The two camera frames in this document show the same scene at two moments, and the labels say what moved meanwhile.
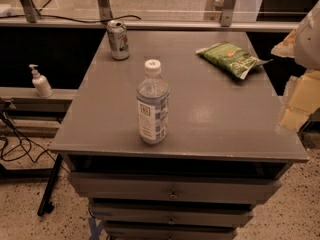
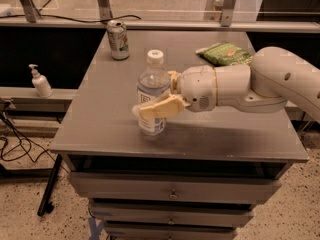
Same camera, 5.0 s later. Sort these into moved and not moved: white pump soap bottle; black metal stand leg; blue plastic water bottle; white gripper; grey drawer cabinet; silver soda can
Moved: white gripper; blue plastic water bottle
Not moved: grey drawer cabinet; black metal stand leg; silver soda can; white pump soap bottle
